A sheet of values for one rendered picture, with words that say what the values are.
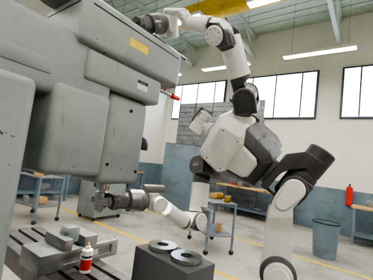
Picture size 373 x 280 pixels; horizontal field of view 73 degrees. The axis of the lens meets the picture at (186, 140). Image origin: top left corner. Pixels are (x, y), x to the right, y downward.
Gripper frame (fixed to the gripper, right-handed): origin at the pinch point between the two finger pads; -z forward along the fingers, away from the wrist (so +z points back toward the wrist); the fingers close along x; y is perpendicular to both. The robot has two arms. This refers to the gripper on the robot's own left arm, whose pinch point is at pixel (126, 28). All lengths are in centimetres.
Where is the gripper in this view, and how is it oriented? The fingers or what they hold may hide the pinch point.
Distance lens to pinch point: 113.2
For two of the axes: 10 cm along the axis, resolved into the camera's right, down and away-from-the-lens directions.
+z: 7.4, -3.7, 5.6
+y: -2.9, -9.3, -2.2
